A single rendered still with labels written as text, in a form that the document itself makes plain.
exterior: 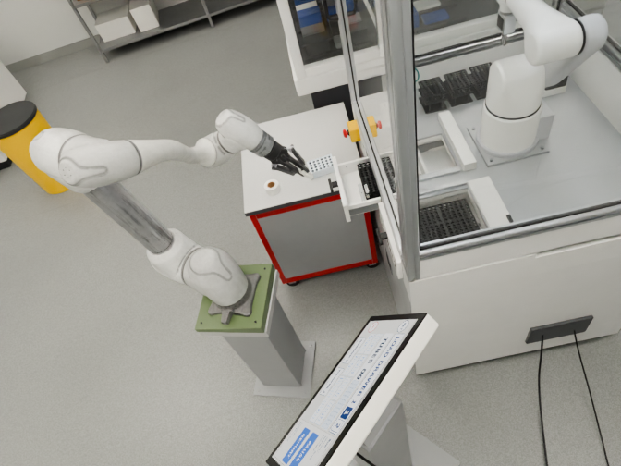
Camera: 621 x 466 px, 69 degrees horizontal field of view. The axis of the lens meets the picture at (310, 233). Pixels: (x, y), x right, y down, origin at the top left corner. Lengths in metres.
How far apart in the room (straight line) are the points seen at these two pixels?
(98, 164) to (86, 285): 2.22
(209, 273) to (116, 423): 1.41
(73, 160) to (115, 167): 0.10
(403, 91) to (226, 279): 0.94
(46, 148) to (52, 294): 2.24
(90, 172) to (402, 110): 0.77
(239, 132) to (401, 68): 0.80
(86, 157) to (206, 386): 1.66
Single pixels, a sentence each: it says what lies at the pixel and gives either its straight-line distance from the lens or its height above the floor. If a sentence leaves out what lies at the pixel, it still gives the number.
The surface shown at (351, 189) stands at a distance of 1.96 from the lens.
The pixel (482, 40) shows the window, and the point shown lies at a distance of 1.00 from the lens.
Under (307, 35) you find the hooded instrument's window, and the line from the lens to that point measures 2.43.
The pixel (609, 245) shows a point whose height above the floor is 0.89.
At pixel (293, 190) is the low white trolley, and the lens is 2.13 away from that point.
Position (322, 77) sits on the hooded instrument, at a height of 0.88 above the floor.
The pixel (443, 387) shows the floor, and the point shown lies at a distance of 2.40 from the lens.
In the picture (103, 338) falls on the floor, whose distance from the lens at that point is 3.10.
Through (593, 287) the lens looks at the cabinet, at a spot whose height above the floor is 0.60.
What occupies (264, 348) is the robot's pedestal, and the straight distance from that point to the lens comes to 2.01.
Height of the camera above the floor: 2.27
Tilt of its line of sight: 51 degrees down
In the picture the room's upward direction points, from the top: 19 degrees counter-clockwise
